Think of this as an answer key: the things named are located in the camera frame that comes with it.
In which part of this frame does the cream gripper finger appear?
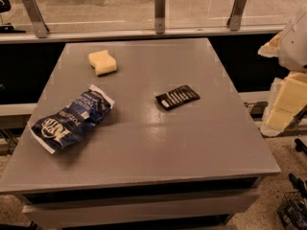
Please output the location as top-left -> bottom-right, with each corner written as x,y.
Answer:
260,72 -> 307,137
258,32 -> 281,58

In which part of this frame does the right metal railing bracket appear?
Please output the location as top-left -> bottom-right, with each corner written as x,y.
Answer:
226,0 -> 247,31

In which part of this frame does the left metal railing bracket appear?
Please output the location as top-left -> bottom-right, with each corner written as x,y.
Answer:
21,0 -> 49,38

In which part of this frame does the blue potato chip bag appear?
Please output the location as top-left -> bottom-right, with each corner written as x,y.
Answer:
30,85 -> 115,154

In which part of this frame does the black chair base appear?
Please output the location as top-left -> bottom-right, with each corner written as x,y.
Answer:
0,0 -> 25,34

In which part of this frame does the yellow sponge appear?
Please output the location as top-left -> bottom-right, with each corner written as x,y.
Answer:
88,50 -> 117,76

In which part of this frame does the metal railing bracket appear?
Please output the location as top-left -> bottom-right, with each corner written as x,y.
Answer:
21,0 -> 49,38
154,0 -> 166,34
226,0 -> 247,31

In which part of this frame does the black wire basket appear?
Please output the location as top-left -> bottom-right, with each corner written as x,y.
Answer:
277,192 -> 307,230

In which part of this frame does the middle metal railing bracket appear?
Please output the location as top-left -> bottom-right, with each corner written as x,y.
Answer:
154,0 -> 166,34

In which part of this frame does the grey table drawer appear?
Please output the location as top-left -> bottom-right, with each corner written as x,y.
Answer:
23,188 -> 260,229

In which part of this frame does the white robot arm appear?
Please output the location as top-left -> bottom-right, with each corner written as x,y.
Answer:
258,5 -> 307,137

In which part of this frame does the black rxbar chocolate wrapper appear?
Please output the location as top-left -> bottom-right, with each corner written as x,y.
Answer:
155,85 -> 201,110

